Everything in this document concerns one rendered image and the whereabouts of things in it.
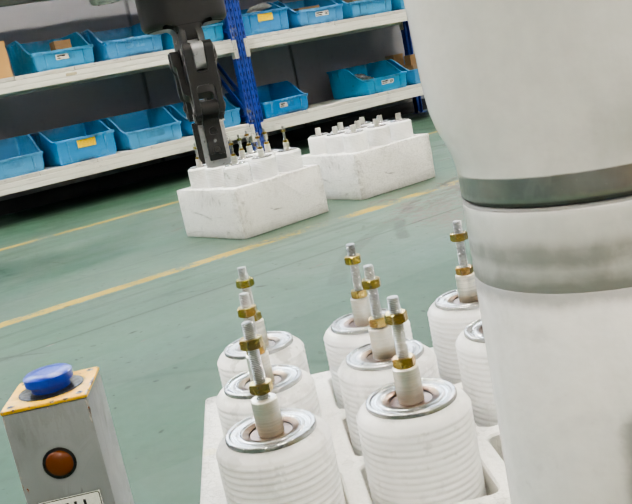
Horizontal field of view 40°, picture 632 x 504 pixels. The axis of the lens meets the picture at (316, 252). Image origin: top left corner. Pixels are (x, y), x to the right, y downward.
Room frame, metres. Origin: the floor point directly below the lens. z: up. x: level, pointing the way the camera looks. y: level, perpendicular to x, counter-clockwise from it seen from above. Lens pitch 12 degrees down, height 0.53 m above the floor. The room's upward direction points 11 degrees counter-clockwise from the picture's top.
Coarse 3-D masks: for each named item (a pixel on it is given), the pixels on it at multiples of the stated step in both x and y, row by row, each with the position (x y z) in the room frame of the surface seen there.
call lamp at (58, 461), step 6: (48, 456) 0.66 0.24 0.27; (54, 456) 0.66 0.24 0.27; (60, 456) 0.66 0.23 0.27; (66, 456) 0.66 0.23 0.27; (48, 462) 0.66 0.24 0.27; (54, 462) 0.66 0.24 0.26; (60, 462) 0.66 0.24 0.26; (66, 462) 0.66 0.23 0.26; (72, 462) 0.66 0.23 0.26; (48, 468) 0.66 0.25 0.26; (54, 468) 0.66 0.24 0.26; (60, 468) 0.66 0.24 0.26; (66, 468) 0.66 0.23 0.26; (72, 468) 0.66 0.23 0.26; (54, 474) 0.66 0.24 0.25; (60, 474) 0.66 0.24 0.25; (66, 474) 0.66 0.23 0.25
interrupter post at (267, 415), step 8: (256, 400) 0.66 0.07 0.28; (264, 400) 0.66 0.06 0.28; (272, 400) 0.66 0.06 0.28; (256, 408) 0.66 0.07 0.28; (264, 408) 0.65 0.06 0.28; (272, 408) 0.66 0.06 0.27; (256, 416) 0.66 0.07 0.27; (264, 416) 0.65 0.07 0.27; (272, 416) 0.66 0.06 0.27; (280, 416) 0.66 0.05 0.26; (256, 424) 0.66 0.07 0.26; (264, 424) 0.65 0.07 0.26; (272, 424) 0.65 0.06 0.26; (280, 424) 0.66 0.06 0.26; (264, 432) 0.66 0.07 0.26; (272, 432) 0.65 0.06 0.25; (280, 432) 0.66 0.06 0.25
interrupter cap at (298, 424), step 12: (288, 408) 0.70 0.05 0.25; (252, 420) 0.69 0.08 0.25; (288, 420) 0.68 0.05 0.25; (300, 420) 0.67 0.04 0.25; (312, 420) 0.66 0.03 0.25; (228, 432) 0.67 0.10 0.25; (240, 432) 0.67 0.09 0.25; (252, 432) 0.67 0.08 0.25; (288, 432) 0.65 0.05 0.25; (300, 432) 0.65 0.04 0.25; (228, 444) 0.65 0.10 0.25; (240, 444) 0.65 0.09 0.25; (252, 444) 0.64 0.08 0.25; (264, 444) 0.64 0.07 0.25; (276, 444) 0.63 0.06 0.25; (288, 444) 0.63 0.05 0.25
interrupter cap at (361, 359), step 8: (368, 344) 0.82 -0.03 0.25; (408, 344) 0.80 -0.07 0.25; (416, 344) 0.80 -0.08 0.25; (352, 352) 0.81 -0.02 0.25; (360, 352) 0.81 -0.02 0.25; (368, 352) 0.80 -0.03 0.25; (416, 352) 0.77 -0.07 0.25; (352, 360) 0.79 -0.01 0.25; (360, 360) 0.78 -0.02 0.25; (368, 360) 0.79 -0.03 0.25; (376, 360) 0.78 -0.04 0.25; (384, 360) 0.78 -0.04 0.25; (352, 368) 0.77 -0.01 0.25; (360, 368) 0.76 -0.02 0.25; (368, 368) 0.76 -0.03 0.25; (376, 368) 0.75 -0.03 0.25; (384, 368) 0.75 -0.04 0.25
